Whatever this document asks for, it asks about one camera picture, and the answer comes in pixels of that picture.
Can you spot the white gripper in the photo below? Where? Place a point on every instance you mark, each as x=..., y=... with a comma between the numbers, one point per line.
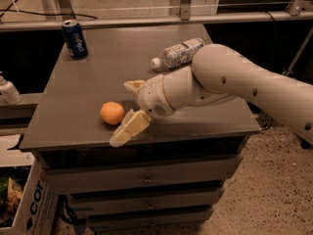
x=151, y=94

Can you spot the orange fruit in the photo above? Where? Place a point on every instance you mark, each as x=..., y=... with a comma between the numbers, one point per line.
x=112, y=113

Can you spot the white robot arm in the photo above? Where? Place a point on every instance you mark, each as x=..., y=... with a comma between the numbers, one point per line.
x=218, y=73

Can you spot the blue pepsi can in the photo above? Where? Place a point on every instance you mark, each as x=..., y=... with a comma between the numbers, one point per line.
x=74, y=39

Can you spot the clear plastic water bottle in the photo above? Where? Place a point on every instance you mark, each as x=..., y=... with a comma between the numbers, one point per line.
x=177, y=55

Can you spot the grey drawer cabinet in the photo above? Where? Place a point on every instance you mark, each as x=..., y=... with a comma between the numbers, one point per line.
x=171, y=173

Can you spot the white bottle at left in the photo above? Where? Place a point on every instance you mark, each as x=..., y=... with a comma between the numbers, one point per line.
x=9, y=91

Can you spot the white cardboard box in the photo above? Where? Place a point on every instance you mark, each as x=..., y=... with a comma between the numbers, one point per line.
x=28, y=203

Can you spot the metal frame rail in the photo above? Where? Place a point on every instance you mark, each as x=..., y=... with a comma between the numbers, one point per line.
x=44, y=14

